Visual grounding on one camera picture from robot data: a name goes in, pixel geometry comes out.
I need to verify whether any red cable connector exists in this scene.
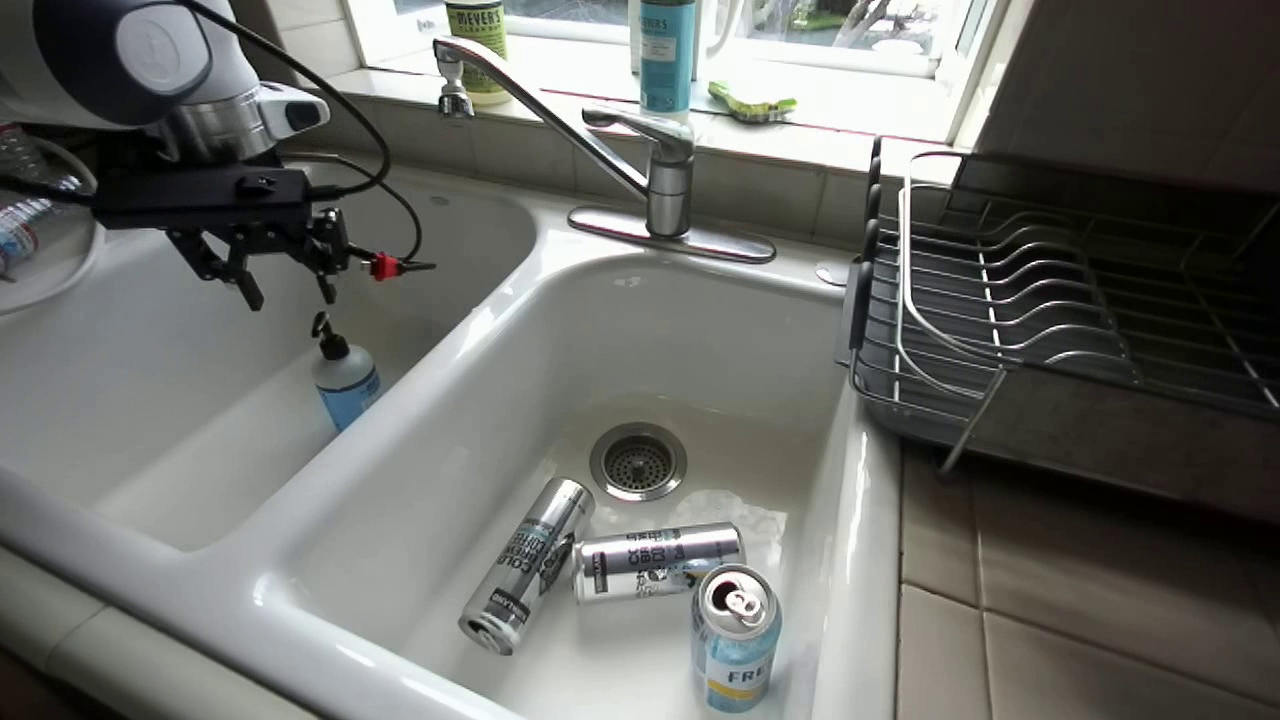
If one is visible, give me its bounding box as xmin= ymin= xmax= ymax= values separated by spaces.
xmin=364 ymin=248 xmax=438 ymax=288

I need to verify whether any short blue drink can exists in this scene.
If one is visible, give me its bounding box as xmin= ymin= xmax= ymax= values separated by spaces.
xmin=686 ymin=560 xmax=789 ymax=717

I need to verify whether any green label spray bottle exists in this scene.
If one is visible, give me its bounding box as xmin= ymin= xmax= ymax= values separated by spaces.
xmin=444 ymin=0 xmax=516 ymax=114

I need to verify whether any slim silver can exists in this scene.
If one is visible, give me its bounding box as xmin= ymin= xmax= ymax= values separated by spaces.
xmin=572 ymin=519 xmax=747 ymax=606
xmin=454 ymin=476 xmax=596 ymax=660

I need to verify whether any chrome sink faucet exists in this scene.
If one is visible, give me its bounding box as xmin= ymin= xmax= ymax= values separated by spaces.
xmin=429 ymin=34 xmax=780 ymax=270

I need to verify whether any teal label pump bottle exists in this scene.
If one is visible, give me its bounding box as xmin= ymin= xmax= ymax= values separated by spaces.
xmin=633 ymin=0 xmax=702 ymax=116

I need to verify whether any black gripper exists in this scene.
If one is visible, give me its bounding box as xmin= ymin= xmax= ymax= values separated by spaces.
xmin=163 ymin=211 xmax=358 ymax=320

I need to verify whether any white window frame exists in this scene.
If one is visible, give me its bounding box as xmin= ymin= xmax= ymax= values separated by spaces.
xmin=263 ymin=0 xmax=1035 ymax=153

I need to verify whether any blue label pump bottle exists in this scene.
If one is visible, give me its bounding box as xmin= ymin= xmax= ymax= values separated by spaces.
xmin=306 ymin=307 xmax=386 ymax=438

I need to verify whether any white tube with print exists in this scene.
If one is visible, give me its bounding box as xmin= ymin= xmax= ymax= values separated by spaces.
xmin=0 ymin=193 xmax=63 ymax=280

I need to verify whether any dark wire dish rack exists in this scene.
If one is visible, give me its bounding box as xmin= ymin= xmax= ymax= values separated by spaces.
xmin=834 ymin=133 xmax=1280 ymax=533

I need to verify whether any black bag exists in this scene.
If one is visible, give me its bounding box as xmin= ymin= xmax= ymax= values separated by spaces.
xmin=0 ymin=121 xmax=175 ymax=185

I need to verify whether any metal drain strainer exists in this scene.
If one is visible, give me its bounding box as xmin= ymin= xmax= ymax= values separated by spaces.
xmin=589 ymin=420 xmax=691 ymax=509

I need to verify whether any white double basin sink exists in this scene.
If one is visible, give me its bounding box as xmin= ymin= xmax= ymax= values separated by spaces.
xmin=0 ymin=137 xmax=913 ymax=720

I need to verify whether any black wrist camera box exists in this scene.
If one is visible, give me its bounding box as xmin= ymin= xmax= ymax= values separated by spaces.
xmin=90 ymin=162 xmax=320 ymax=233

